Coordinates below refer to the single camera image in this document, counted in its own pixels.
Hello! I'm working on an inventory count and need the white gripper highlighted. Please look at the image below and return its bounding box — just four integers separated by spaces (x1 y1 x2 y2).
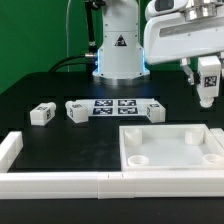
143 9 224 85

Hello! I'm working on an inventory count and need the white square tabletop tray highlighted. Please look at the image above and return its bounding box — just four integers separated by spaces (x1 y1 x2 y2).
119 124 224 172

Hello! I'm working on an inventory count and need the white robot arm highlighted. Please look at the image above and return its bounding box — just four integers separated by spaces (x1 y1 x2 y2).
85 0 224 85

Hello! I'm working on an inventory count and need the fiducial marker sheet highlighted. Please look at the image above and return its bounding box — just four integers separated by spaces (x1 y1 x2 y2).
76 98 155 117

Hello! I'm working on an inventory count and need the white U-shaped fence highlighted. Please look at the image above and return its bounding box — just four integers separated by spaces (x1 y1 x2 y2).
0 128 224 199

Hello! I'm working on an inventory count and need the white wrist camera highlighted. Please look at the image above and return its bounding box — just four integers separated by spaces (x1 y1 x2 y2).
145 0 188 20

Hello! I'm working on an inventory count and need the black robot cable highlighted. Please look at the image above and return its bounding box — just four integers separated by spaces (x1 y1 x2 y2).
48 0 101 73

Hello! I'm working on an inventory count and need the grey thin cable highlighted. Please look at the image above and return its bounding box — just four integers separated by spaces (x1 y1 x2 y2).
65 0 73 73

